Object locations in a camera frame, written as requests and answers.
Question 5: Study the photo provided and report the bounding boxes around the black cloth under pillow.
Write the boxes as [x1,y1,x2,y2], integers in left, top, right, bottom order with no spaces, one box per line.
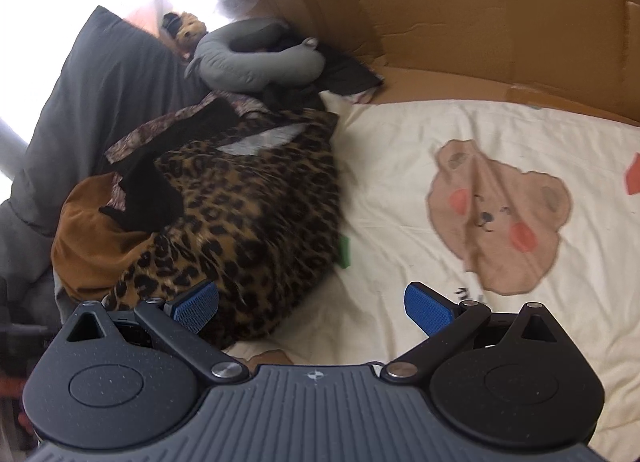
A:
[264,36,385,111]

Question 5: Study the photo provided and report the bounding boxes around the brown cardboard sheet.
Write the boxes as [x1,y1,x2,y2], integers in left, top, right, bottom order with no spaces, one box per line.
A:
[253,0,639,123]

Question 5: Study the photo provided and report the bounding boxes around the cream bear print bedsheet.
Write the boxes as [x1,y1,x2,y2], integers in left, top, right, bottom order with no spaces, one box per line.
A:
[232,94,639,461]

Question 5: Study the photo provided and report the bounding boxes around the leopard print shorts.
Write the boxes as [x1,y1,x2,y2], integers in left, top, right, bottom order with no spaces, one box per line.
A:
[103,110,341,349]

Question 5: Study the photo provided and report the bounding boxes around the small plush doll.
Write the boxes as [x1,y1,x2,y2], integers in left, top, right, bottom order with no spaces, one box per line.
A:
[162,12,207,55]

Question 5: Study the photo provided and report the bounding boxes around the grey neck pillow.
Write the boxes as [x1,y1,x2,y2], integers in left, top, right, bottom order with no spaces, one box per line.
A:
[186,18,326,94]

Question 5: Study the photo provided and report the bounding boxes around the dark grey pillow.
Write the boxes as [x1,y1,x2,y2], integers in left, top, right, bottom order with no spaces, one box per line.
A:
[1,6,206,302]

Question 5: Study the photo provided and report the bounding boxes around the orange brown garment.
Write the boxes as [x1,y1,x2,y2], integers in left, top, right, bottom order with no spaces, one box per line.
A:
[51,174,153,303]

